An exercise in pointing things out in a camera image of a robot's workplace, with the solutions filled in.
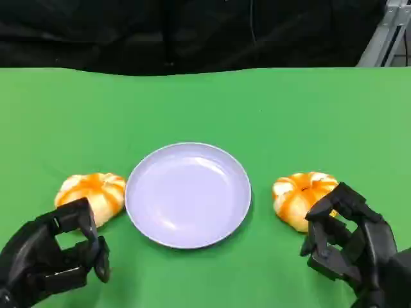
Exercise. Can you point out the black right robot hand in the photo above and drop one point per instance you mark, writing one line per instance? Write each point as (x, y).
(375, 244)

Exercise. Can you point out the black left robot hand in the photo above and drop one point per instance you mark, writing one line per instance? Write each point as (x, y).
(29, 253)

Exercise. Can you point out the orange and white toy bread roll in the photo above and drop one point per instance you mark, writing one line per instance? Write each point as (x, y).
(297, 195)
(96, 191)

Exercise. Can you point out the lilac plate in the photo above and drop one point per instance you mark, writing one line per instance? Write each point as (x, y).
(187, 195)

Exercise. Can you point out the green table cloth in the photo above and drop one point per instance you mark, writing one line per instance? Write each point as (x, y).
(205, 109)

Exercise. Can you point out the black backdrop curtain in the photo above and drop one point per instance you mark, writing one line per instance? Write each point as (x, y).
(128, 32)

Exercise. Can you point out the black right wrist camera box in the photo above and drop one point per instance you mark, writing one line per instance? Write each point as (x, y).
(404, 279)

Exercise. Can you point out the grey metal frame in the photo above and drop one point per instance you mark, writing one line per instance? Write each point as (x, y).
(385, 41)

